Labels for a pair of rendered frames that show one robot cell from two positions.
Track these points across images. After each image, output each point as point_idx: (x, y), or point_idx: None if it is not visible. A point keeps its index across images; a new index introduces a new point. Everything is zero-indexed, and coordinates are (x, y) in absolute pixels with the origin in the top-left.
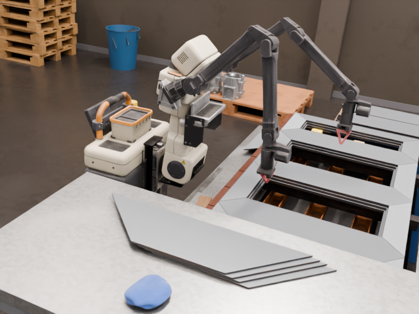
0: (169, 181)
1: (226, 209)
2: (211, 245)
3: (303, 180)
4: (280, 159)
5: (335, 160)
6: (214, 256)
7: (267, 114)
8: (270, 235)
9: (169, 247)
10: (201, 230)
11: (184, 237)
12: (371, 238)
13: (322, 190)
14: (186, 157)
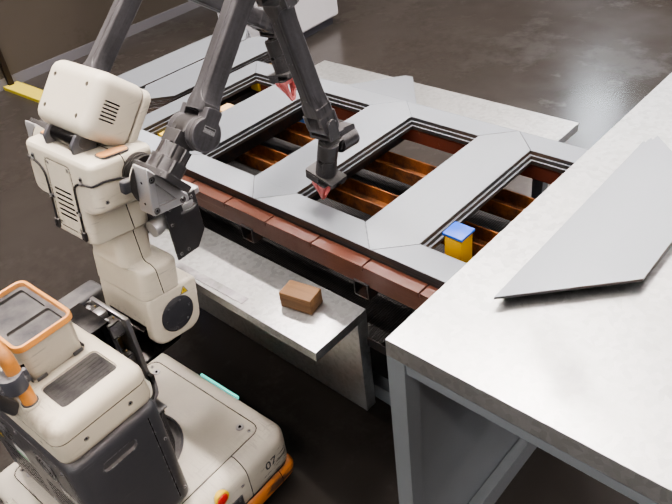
0: (157, 349)
1: (393, 244)
2: (640, 208)
3: None
4: (352, 144)
5: (247, 141)
6: (665, 208)
7: (317, 94)
8: (589, 169)
9: (653, 243)
10: (601, 213)
11: (622, 228)
12: (480, 142)
13: (358, 156)
14: (181, 279)
